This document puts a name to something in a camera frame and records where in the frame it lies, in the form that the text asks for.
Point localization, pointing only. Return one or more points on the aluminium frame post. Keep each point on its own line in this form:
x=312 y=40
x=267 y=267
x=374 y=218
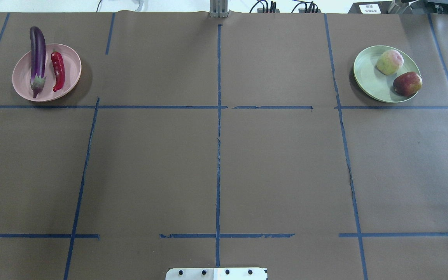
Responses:
x=219 y=9

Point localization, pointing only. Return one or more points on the red chili pepper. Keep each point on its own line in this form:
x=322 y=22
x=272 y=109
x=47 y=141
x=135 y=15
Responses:
x=59 y=70

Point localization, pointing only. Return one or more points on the white metal base plate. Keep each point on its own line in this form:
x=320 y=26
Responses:
x=232 y=273

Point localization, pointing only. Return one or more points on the purple eggplant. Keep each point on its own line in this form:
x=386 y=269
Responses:
x=38 y=57

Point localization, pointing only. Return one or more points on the pink plate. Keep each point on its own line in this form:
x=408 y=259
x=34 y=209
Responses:
x=23 y=69

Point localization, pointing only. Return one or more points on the red pomegranate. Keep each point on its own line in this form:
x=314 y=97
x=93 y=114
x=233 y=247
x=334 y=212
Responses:
x=407 y=84

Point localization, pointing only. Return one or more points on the black power adapter box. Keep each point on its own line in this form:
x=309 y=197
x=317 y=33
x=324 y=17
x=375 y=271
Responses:
x=371 y=7

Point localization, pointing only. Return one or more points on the pale green pink peach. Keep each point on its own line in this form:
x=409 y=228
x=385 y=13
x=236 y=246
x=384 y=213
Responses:
x=390 y=62

